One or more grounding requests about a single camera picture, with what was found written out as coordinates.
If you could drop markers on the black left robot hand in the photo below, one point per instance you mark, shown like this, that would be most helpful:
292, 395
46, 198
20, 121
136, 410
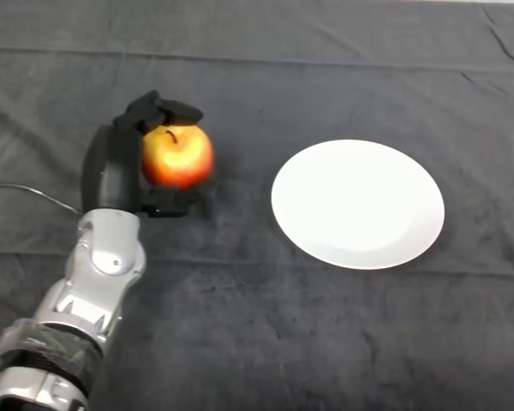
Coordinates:
115, 171

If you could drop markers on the red yellow apple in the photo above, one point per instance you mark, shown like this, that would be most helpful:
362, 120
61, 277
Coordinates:
177, 158

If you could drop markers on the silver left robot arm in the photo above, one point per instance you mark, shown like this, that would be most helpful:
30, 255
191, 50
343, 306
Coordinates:
81, 295

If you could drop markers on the white round plate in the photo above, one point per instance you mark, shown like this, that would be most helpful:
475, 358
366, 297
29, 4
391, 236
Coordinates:
357, 205

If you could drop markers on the black cloth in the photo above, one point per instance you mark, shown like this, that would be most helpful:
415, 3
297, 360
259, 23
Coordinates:
257, 342

